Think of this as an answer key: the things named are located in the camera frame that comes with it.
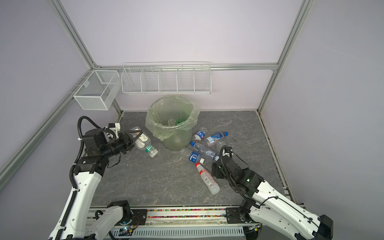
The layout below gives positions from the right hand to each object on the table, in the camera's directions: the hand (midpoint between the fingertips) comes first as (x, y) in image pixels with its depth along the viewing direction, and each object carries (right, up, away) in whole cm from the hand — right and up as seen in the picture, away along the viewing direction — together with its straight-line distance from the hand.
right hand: (219, 166), depth 76 cm
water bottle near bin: (-10, +15, +23) cm, 29 cm away
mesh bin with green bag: (-30, +25, +28) cm, 48 cm away
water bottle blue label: (-13, +2, +12) cm, 18 cm away
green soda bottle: (-23, +24, +19) cm, 39 cm away
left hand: (-38, +16, -6) cm, 41 cm away
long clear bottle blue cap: (-8, +6, +17) cm, 20 cm away
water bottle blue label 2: (+2, +8, +20) cm, 22 cm away
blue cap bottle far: (+1, +13, +20) cm, 24 cm away
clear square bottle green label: (-36, +13, -8) cm, 39 cm away
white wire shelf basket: (-32, +53, +23) cm, 66 cm away
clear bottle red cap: (-5, -8, +4) cm, 10 cm away
